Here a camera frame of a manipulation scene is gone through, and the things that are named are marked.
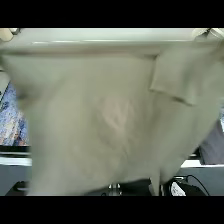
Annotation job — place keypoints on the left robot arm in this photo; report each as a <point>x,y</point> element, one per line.
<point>19,188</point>

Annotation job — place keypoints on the beige T-shirt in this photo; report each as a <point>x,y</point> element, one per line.
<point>100,110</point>

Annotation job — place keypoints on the grey garment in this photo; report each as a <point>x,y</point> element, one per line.
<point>213,146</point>

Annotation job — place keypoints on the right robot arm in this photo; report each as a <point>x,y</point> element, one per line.
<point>181,188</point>

